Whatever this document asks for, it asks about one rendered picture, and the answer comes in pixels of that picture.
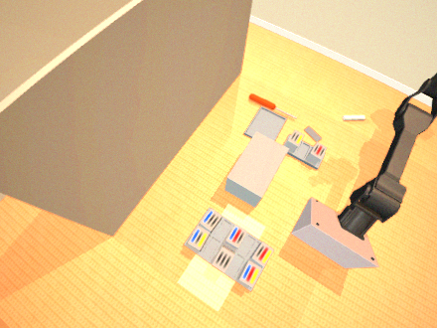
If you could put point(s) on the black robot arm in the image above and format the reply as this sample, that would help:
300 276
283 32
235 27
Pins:
380 197

